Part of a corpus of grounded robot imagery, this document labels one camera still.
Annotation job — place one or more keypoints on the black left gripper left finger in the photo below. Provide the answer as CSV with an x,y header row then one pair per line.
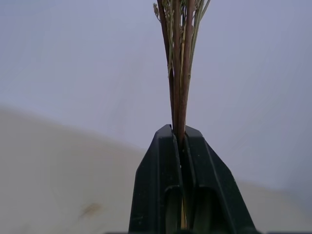
x,y
156,185

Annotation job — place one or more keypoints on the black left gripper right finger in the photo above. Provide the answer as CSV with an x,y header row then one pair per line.
x,y
214,185

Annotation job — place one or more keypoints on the dried flower bouquet brown stems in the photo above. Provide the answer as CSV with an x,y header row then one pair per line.
x,y
181,73

